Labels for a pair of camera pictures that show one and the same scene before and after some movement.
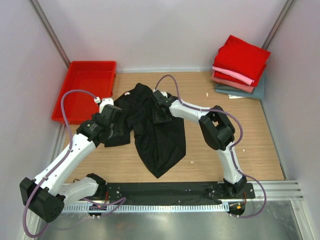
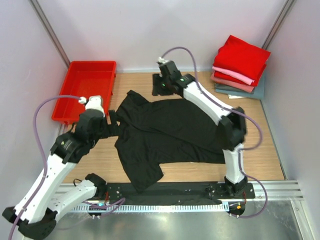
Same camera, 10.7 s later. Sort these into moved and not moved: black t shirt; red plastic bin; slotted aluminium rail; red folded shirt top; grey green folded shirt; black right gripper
Moved: black t shirt; black right gripper
Not moved: slotted aluminium rail; red plastic bin; grey green folded shirt; red folded shirt top
